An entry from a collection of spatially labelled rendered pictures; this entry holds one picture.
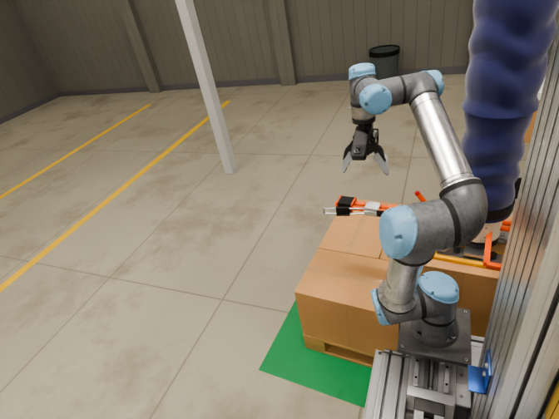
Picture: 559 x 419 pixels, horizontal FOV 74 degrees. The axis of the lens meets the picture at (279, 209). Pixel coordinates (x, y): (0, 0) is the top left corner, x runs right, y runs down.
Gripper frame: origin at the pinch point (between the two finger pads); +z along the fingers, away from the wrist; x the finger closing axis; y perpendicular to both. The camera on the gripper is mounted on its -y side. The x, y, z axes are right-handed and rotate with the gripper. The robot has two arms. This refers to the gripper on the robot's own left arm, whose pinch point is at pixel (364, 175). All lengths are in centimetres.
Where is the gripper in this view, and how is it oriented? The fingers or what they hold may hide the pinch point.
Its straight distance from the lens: 128.6
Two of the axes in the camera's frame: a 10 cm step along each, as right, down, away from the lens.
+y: 3.8, -5.8, 7.2
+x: -9.1, -0.9, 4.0
